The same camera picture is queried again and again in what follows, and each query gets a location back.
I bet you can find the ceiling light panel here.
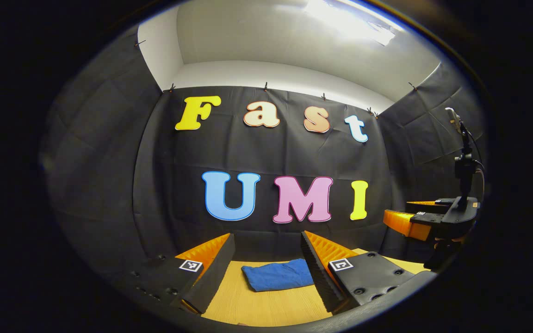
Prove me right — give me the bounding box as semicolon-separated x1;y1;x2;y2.
304;0;397;47

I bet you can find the blue shirt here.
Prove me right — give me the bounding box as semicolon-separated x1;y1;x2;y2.
241;258;314;292

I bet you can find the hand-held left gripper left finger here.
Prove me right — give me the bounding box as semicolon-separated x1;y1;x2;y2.
130;233;236;315

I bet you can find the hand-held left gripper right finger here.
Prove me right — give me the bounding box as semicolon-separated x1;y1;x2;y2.
300;230;416;314

